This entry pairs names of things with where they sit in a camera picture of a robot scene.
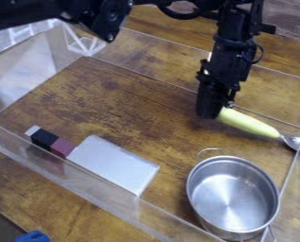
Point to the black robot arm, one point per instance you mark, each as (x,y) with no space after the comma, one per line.
(102,17)

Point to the toy cleaver knife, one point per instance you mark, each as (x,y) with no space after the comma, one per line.
(104,159)

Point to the stainless steel pot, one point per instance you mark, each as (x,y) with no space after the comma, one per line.
(231,194)

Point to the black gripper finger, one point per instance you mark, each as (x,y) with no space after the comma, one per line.
(211,96)

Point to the yellow handled metal spoon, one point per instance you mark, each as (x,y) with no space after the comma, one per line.
(243,122)

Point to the blue object at bottom edge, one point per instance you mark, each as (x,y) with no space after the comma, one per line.
(33,236)

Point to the clear acrylic enclosure wall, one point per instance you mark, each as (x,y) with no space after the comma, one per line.
(128,92)

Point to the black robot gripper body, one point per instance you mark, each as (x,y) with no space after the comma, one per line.
(227,66)

